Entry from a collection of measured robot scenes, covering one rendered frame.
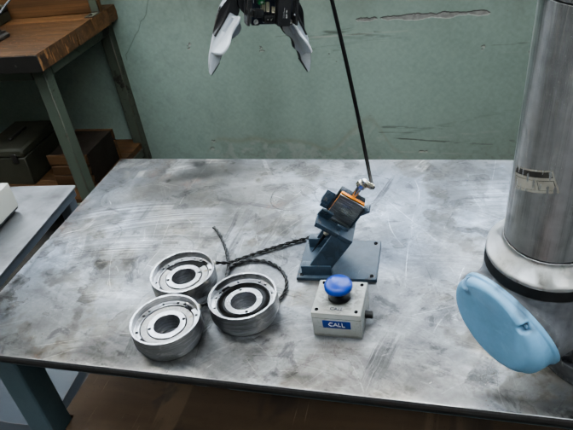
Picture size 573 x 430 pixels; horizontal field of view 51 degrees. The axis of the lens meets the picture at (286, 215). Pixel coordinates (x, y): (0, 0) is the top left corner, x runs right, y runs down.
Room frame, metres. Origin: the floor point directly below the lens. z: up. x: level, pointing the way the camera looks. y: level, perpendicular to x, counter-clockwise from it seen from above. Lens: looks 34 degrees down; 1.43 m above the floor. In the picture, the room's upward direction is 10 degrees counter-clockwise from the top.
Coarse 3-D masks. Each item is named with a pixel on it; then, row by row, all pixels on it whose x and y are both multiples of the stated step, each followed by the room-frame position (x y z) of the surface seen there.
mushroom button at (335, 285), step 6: (330, 276) 0.66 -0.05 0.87; (336, 276) 0.65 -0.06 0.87; (342, 276) 0.65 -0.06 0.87; (330, 282) 0.64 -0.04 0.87; (336, 282) 0.64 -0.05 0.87; (342, 282) 0.64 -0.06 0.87; (348, 282) 0.64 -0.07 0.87; (324, 288) 0.64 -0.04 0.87; (330, 288) 0.63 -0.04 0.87; (336, 288) 0.63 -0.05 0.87; (342, 288) 0.63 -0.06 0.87; (348, 288) 0.63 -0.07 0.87; (330, 294) 0.63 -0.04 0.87; (336, 294) 0.62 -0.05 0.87; (342, 294) 0.62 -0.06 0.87
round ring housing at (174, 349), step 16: (144, 304) 0.70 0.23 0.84; (160, 304) 0.71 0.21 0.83; (176, 304) 0.70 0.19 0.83; (192, 304) 0.70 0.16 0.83; (144, 320) 0.68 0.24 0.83; (160, 320) 0.68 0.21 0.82; (176, 320) 0.68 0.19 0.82; (160, 336) 0.64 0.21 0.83; (192, 336) 0.63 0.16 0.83; (144, 352) 0.62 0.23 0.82; (160, 352) 0.61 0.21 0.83; (176, 352) 0.61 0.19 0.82
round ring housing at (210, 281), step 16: (176, 256) 0.82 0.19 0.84; (192, 256) 0.82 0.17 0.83; (208, 256) 0.80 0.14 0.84; (160, 272) 0.79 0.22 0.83; (176, 272) 0.78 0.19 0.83; (192, 272) 0.79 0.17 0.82; (160, 288) 0.75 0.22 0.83; (176, 288) 0.74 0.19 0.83; (192, 288) 0.72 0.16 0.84; (208, 288) 0.74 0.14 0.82
